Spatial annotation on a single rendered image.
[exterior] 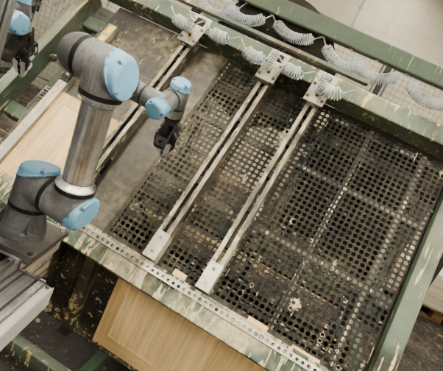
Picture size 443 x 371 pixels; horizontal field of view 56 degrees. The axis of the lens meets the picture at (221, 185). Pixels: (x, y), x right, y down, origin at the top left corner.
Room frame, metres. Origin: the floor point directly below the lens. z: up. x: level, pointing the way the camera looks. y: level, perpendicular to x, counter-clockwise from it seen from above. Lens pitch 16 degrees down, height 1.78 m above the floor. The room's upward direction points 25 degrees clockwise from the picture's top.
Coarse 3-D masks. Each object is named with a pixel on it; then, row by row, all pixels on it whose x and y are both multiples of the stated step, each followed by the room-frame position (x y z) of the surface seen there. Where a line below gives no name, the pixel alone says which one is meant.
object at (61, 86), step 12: (108, 24) 2.29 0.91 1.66; (108, 36) 2.24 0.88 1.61; (60, 84) 2.04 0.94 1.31; (72, 84) 2.08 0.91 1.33; (48, 96) 1.99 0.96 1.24; (36, 108) 1.94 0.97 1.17; (48, 108) 1.97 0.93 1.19; (24, 120) 1.89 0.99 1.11; (36, 120) 1.91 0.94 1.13; (12, 132) 1.85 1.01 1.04; (24, 132) 1.86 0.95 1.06; (12, 144) 1.81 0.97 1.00; (0, 156) 1.77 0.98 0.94
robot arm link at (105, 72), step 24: (72, 48) 1.03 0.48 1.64; (96, 48) 1.03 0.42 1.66; (72, 72) 1.05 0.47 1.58; (96, 72) 1.01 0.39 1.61; (120, 72) 1.02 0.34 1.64; (96, 96) 1.02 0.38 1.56; (120, 96) 1.04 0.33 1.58; (96, 120) 1.05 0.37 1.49; (72, 144) 1.06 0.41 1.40; (96, 144) 1.07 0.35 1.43; (72, 168) 1.06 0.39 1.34; (96, 168) 1.11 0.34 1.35; (48, 192) 1.08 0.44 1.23; (72, 192) 1.06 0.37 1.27; (72, 216) 1.05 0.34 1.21
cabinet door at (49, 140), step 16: (64, 96) 2.02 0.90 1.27; (48, 112) 1.96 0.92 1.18; (64, 112) 1.97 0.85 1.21; (32, 128) 1.90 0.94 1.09; (48, 128) 1.91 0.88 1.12; (64, 128) 1.92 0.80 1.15; (112, 128) 1.94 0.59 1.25; (32, 144) 1.85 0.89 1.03; (48, 144) 1.86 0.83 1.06; (64, 144) 1.87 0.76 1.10; (16, 160) 1.79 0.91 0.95; (48, 160) 1.81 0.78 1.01; (64, 160) 1.82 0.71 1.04
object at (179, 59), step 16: (192, 16) 2.14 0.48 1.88; (192, 32) 2.22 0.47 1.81; (192, 48) 2.22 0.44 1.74; (176, 64) 2.13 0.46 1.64; (160, 80) 2.07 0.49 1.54; (128, 112) 1.94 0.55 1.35; (144, 112) 1.98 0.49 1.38; (128, 128) 1.89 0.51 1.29; (112, 144) 1.83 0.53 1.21; (112, 160) 1.85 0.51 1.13; (96, 176) 1.77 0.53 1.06
